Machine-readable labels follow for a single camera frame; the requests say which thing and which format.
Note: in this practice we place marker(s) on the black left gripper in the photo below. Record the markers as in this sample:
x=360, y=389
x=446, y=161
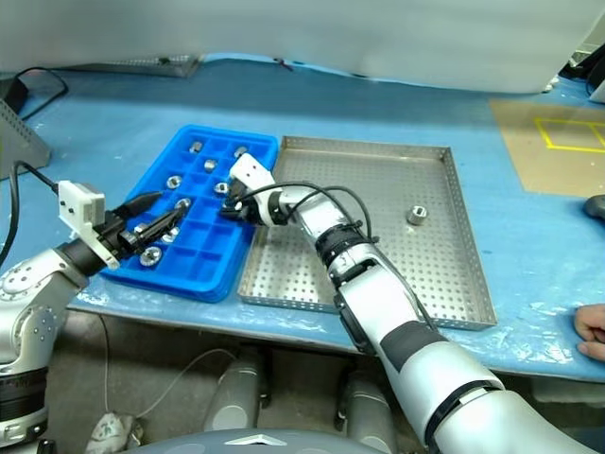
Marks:
x=123, y=236

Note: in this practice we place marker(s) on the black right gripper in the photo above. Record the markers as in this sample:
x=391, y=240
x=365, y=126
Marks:
x=248, y=208

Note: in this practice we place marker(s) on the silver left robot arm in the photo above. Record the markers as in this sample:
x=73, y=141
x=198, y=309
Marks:
x=28, y=279

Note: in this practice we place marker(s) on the blue compartment tray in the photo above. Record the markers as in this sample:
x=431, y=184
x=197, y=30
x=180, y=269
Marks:
x=203, y=246

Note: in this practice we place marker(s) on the person's bare hand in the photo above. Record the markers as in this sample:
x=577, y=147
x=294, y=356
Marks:
x=594, y=326

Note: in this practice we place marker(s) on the perforated metal tray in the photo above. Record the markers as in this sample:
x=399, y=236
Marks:
x=378, y=179
x=179, y=67

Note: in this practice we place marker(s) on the white backdrop sheet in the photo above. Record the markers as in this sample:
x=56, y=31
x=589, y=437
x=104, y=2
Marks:
x=283, y=28

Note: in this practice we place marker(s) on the metal nut in metal tray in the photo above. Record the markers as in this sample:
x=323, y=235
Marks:
x=416, y=215

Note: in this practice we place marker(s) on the black block device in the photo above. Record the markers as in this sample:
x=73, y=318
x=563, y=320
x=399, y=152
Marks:
x=13, y=94

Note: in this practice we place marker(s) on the grey rounded robot leg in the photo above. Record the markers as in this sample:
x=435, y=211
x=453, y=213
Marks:
x=366, y=411
x=236, y=392

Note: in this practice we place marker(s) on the crumpled white cloth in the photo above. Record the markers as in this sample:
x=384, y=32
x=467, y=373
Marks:
x=111, y=430

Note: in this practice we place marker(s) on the dark grey robot torso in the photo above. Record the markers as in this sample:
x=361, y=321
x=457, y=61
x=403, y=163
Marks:
x=264, y=442

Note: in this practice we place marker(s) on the brown mat with yellow tape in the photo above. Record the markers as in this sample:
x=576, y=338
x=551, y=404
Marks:
x=520, y=142

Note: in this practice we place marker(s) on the dark equipment pile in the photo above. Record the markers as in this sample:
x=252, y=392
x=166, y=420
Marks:
x=581, y=66

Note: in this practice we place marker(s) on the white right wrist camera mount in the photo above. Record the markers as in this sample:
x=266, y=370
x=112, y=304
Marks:
x=253, y=172

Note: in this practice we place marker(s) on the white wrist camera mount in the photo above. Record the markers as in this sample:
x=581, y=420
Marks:
x=78, y=203
x=253, y=172

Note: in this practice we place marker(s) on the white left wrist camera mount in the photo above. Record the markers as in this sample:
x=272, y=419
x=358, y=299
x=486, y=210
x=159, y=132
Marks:
x=78, y=203

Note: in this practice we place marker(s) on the perforated metal bracket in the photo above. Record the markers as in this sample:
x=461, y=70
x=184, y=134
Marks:
x=19, y=142

